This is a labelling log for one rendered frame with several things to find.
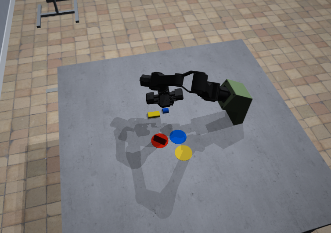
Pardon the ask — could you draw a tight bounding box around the yellow circle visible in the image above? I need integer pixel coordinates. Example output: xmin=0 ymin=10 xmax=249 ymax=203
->
xmin=175 ymin=145 xmax=192 ymax=161

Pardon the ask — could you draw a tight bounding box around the yellow block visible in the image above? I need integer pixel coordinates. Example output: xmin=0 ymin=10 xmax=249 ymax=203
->
xmin=148 ymin=111 xmax=160 ymax=119

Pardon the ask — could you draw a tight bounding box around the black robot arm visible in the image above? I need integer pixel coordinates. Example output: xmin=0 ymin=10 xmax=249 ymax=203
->
xmin=140 ymin=71 xmax=231 ymax=108

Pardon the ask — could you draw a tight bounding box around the red circle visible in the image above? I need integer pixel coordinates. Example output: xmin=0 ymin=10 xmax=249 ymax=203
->
xmin=151 ymin=133 xmax=168 ymax=148

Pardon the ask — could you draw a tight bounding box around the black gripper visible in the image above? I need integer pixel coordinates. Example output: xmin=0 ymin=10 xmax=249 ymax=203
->
xmin=146 ymin=88 xmax=183 ymax=107

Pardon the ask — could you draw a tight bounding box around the blue circle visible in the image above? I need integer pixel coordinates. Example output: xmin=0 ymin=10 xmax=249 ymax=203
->
xmin=169 ymin=130 xmax=187 ymax=144

